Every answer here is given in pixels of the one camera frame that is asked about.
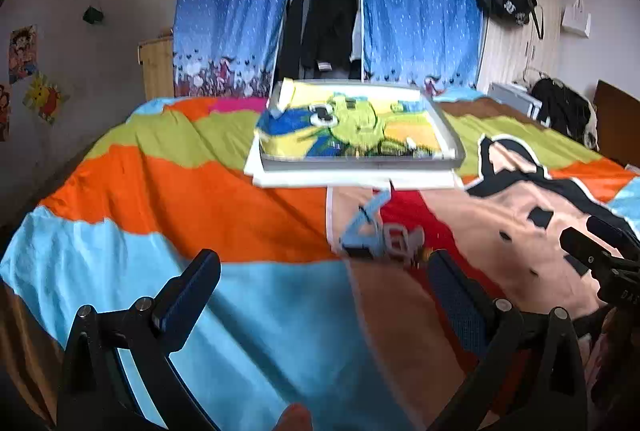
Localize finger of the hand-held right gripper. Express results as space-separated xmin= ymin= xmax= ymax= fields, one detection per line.
xmin=585 ymin=215 xmax=640 ymax=258
xmin=559 ymin=226 xmax=627 ymax=293

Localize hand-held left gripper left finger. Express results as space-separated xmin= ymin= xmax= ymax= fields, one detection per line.
xmin=56 ymin=248 xmax=222 ymax=431

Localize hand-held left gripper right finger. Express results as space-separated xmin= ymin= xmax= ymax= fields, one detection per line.
xmin=427 ymin=249 xmax=588 ymax=431

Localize silver hair clip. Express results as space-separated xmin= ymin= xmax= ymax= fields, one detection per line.
xmin=380 ymin=225 xmax=427 ymax=264

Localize grey tray with cartoon drawing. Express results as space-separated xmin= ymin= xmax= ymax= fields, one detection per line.
xmin=254 ymin=78 xmax=467 ymax=173

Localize person's right forearm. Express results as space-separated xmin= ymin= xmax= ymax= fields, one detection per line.
xmin=582 ymin=308 xmax=640 ymax=431

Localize person's left hand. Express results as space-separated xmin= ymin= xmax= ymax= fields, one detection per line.
xmin=276 ymin=403 xmax=314 ymax=431

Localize colourful printed blanket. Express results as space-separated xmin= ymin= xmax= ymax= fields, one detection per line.
xmin=0 ymin=86 xmax=640 ymax=431

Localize brown wooden headboard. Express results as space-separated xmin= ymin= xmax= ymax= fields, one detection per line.
xmin=594 ymin=80 xmax=640 ymax=168

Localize black clothes pile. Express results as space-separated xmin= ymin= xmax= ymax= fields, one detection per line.
xmin=529 ymin=76 xmax=599 ymax=148

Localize white paper sheets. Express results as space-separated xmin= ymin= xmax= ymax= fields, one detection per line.
xmin=243 ymin=136 xmax=458 ymax=190

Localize white storage box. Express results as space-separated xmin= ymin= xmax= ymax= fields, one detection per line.
xmin=486 ymin=81 xmax=544 ymax=120

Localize white wardrobe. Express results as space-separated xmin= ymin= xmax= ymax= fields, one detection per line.
xmin=476 ymin=0 xmax=564 ymax=98

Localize white paper bag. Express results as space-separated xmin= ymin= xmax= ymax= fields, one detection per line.
xmin=560 ymin=0 xmax=592 ymax=38

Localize wooden cabinet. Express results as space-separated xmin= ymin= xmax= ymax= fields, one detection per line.
xmin=138 ymin=28 xmax=175 ymax=103

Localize yellow diamond cartoon poster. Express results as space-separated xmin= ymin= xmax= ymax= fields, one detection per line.
xmin=22 ymin=73 xmax=70 ymax=125

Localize dark hanging clothes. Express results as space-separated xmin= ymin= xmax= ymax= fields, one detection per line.
xmin=276 ymin=0 xmax=364 ymax=81

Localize cartoon family wall poster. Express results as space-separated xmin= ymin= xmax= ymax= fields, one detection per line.
xmin=0 ymin=84 xmax=12 ymax=142

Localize anime wall poster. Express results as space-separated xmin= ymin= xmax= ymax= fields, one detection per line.
xmin=8 ymin=24 xmax=39 ymax=85

